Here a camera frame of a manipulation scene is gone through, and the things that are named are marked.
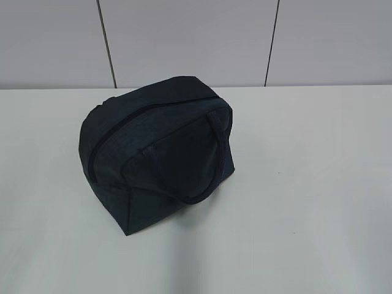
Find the dark blue lunch bag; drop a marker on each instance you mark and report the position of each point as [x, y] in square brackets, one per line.
[152, 151]

